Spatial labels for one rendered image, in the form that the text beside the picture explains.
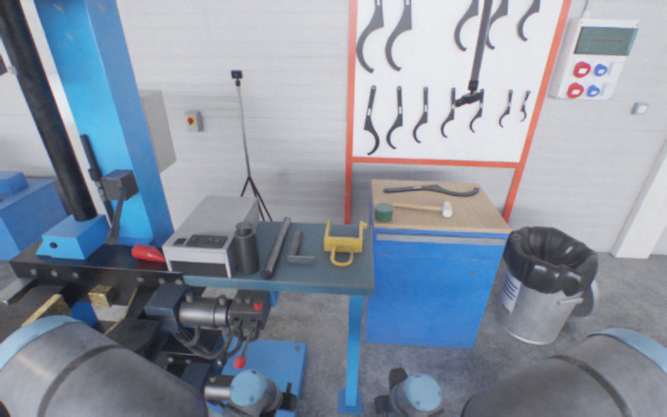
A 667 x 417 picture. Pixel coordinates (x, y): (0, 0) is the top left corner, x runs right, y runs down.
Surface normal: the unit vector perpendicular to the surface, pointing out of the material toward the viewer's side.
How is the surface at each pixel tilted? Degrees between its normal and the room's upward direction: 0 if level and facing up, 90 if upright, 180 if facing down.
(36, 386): 35
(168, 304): 0
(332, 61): 90
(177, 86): 90
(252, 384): 19
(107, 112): 90
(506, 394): 47
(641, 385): 25
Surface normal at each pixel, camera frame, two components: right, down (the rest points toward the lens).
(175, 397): 0.79, -0.59
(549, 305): -0.32, 0.51
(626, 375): 0.11, -0.72
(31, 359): -0.18, -0.60
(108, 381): 0.36, -0.71
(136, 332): 0.00, -0.87
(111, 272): -0.07, 0.49
